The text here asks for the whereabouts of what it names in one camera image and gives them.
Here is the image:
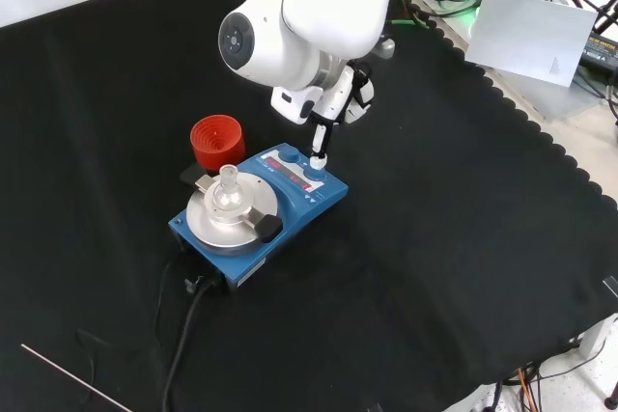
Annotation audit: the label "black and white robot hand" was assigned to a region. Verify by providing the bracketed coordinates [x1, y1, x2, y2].
[308, 60, 377, 170]

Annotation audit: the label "heater with blue base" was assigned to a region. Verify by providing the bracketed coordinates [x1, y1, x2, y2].
[167, 142, 350, 293]

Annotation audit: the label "red ribbed plastic cup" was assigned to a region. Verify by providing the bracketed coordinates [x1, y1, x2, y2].
[189, 114, 246, 174]

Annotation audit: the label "clear round-bottom glass flask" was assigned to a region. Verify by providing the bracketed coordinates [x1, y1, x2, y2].
[211, 164, 244, 213]

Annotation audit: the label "black bench cloth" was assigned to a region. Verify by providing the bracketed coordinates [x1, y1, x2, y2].
[0, 0, 618, 412]

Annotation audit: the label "pale board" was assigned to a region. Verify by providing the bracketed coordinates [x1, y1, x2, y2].
[464, 0, 599, 89]

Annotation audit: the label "black power adapter, yellow label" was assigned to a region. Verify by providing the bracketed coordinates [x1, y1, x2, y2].
[577, 30, 618, 78]

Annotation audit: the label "thin metal rod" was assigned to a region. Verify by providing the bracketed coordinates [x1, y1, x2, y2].
[20, 343, 133, 412]

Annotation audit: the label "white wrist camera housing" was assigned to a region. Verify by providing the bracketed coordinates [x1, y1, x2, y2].
[269, 85, 323, 125]

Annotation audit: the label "green cable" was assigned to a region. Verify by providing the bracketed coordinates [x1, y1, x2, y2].
[389, 17, 438, 29]

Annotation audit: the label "aluminium heating block, black handles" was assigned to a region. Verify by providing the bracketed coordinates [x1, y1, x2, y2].
[179, 164, 285, 243]

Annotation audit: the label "thick black power cable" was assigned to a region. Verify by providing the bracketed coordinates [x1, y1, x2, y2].
[161, 274, 224, 412]

